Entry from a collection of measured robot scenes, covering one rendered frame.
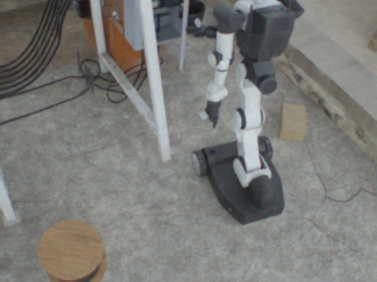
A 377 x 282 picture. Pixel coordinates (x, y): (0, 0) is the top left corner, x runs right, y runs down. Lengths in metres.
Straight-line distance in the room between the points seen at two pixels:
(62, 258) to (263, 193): 1.29
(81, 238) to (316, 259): 1.54
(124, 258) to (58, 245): 0.45
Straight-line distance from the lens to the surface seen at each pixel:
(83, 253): 2.53
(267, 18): 2.14
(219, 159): 2.96
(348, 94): 3.56
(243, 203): 2.79
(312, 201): 3.15
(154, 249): 2.76
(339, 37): 4.25
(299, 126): 3.41
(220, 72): 2.36
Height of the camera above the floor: 2.48
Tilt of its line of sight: 46 degrees down
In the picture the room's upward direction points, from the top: 6 degrees clockwise
